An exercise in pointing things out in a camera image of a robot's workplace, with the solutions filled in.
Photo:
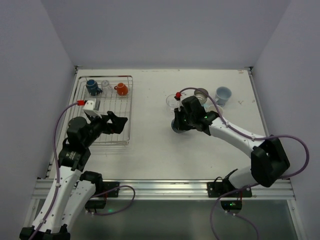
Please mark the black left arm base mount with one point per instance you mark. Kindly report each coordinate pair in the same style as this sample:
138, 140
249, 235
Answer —
108, 190

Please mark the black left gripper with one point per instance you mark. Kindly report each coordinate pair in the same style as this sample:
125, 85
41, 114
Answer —
108, 122

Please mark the dark blue mug rear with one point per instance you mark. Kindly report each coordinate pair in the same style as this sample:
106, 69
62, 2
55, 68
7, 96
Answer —
93, 88

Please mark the grey ceramic mug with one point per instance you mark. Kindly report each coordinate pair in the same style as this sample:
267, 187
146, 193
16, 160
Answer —
222, 95

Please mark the black left controller box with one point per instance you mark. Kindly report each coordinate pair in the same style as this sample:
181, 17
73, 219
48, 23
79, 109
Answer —
95, 204

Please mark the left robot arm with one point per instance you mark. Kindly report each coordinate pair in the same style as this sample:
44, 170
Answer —
72, 186

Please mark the clear plastic cup front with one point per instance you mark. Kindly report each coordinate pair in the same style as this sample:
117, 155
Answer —
172, 103

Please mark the clear glass cup rear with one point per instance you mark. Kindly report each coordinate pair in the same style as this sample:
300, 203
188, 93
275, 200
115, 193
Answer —
106, 88

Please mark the light blue cup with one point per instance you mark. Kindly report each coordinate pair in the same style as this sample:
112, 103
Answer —
205, 107

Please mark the metal wire dish rack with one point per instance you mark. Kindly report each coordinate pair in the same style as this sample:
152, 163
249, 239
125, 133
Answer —
100, 111

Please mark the dark blue mug front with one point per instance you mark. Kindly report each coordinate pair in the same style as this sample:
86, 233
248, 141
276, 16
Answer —
175, 129

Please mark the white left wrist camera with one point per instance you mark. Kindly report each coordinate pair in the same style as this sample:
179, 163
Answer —
92, 107

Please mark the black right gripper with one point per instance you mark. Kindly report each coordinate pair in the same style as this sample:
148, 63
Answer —
180, 121

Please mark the black right controller box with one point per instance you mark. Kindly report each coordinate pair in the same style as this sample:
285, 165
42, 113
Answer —
232, 206

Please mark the dark blue mug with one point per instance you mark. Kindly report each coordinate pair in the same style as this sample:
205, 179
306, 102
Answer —
175, 129
93, 88

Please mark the orange ceramic cup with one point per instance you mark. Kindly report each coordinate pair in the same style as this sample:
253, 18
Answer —
121, 89

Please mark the black controller box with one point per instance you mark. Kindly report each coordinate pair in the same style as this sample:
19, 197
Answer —
95, 204
232, 206

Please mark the aluminium frame rail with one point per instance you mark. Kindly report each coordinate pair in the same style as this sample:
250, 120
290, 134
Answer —
198, 190

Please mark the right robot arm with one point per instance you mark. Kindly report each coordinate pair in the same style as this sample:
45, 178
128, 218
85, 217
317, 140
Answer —
268, 159

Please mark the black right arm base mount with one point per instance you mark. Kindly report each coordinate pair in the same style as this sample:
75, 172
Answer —
221, 186

